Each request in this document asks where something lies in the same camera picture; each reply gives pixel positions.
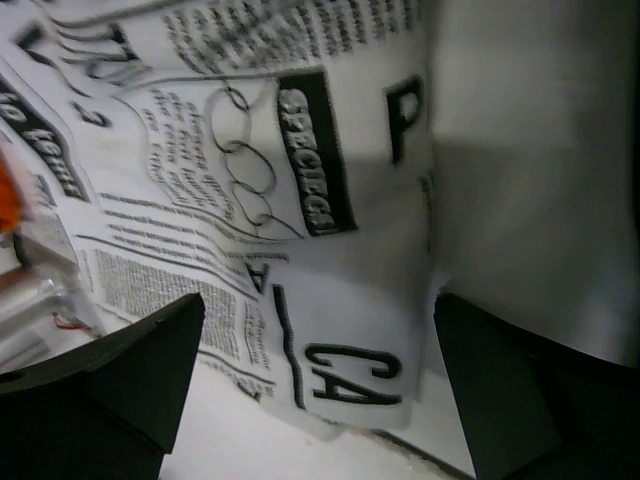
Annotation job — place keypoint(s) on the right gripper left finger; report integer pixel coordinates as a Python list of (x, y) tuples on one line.
[(109, 409)]

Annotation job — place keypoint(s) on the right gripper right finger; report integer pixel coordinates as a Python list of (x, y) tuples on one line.
[(532, 408)]

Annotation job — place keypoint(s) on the orange patterned scarf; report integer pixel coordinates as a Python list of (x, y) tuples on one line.
[(11, 202)]

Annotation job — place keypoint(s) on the newspaper print cloth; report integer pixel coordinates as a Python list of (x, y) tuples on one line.
[(272, 156)]

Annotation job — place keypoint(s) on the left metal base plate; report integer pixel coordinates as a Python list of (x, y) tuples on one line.
[(46, 285)]

